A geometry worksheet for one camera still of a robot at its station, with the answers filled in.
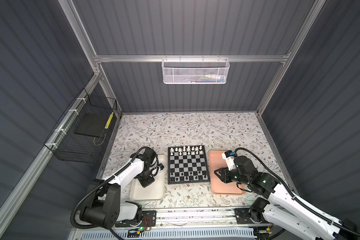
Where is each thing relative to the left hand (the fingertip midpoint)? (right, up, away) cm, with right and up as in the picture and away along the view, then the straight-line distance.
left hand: (143, 181), depth 84 cm
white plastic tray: (+6, -6, -1) cm, 8 cm away
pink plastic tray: (+43, -3, -1) cm, 43 cm away
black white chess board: (+25, +8, +7) cm, 27 cm away
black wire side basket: (-29, +27, -12) cm, 41 cm away
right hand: (+41, +7, -7) cm, 42 cm away
